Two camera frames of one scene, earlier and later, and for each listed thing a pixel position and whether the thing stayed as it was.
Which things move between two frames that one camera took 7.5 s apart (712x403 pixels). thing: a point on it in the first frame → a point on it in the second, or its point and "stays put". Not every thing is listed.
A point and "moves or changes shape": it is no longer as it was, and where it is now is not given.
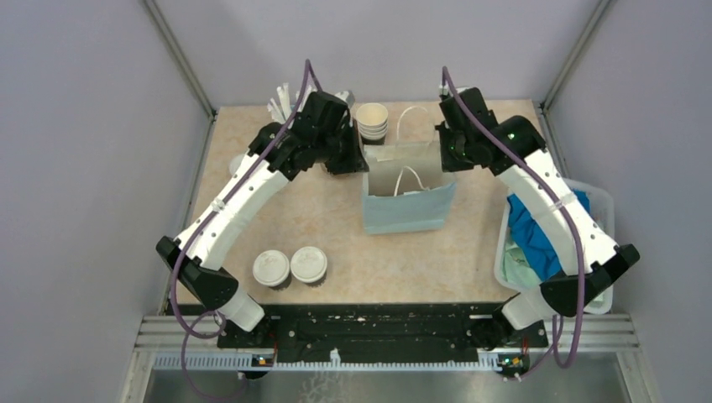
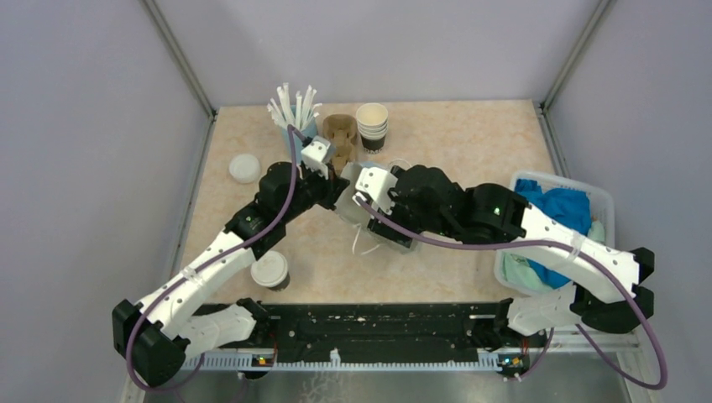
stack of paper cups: [372, 120] stays put
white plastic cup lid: [271, 268] stays put
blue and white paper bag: [404, 187] moves or changes shape
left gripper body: [341, 151] → [315, 189]
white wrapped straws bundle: [281, 109] stays put
